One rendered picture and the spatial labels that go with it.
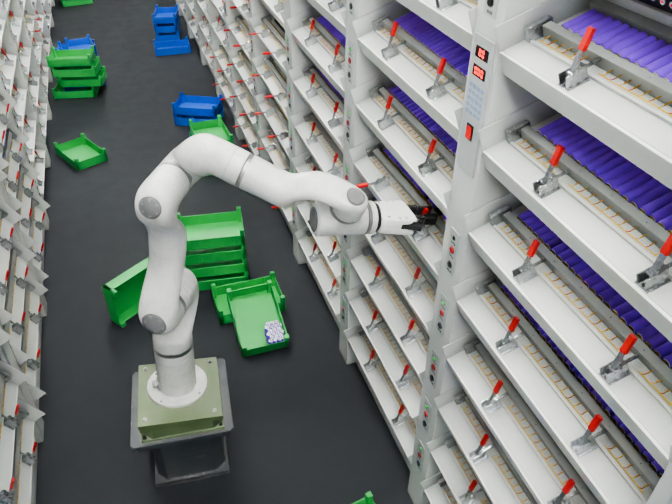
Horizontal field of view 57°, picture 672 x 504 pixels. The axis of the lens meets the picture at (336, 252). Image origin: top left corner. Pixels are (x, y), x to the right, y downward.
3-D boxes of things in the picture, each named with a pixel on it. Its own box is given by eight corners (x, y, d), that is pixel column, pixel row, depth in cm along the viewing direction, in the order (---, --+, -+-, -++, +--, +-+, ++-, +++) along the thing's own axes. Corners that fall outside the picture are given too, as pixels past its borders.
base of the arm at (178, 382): (151, 414, 194) (145, 373, 183) (143, 370, 208) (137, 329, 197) (212, 400, 200) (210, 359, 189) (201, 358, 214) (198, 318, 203)
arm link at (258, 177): (260, 129, 145) (376, 188, 148) (247, 166, 158) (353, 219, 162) (244, 157, 140) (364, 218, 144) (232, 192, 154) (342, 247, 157)
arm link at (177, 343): (146, 354, 189) (137, 294, 175) (170, 314, 204) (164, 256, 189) (184, 361, 187) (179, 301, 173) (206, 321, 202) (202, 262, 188)
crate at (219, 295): (220, 325, 276) (218, 312, 271) (212, 296, 291) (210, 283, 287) (286, 310, 284) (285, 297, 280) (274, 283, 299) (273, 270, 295)
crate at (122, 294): (111, 320, 278) (123, 328, 274) (101, 286, 266) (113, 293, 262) (162, 285, 297) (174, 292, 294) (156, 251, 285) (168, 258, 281)
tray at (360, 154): (441, 288, 159) (433, 263, 152) (357, 173, 204) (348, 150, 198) (511, 252, 160) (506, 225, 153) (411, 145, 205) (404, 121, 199)
